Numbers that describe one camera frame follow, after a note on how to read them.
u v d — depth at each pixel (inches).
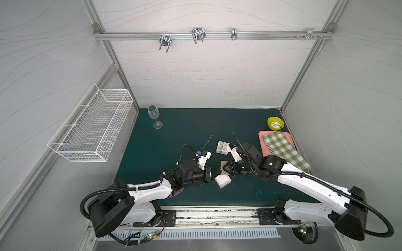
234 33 30.8
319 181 17.8
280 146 39.0
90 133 27.0
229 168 25.6
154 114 40.7
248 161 21.9
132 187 18.5
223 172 29.3
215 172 28.7
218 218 29.5
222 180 33.7
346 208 15.8
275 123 42.4
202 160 28.2
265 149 39.0
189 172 24.2
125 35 31.4
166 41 31.4
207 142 39.9
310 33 30.1
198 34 30.2
